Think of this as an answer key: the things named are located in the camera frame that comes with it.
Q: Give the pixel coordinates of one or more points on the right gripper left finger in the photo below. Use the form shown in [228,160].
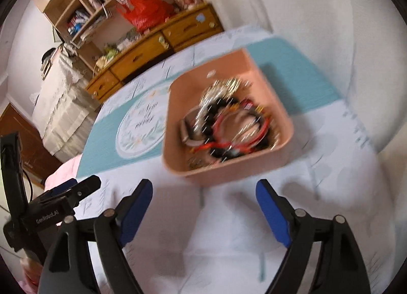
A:
[117,227]

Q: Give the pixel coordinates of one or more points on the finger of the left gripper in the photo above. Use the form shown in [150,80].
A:
[73,196]
[62,188]

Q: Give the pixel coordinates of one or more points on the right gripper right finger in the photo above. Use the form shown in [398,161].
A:
[295,229]

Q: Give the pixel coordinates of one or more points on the person's left hand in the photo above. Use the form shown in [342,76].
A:
[31,270]

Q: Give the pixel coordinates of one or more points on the brown wooden door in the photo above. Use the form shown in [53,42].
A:
[35,157]

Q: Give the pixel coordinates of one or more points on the white lace covered furniture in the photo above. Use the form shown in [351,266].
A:
[65,112]

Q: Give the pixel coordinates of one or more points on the tree pattern bed sheet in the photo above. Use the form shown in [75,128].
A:
[215,239]

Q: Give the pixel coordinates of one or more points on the pink plastic tray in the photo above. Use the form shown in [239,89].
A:
[245,125]

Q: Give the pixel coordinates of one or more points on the red plastic bag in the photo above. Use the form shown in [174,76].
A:
[146,14]

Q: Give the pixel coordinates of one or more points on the wooden desk with drawers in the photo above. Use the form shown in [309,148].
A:
[176,34]

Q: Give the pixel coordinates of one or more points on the white curtain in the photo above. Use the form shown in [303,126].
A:
[360,45]

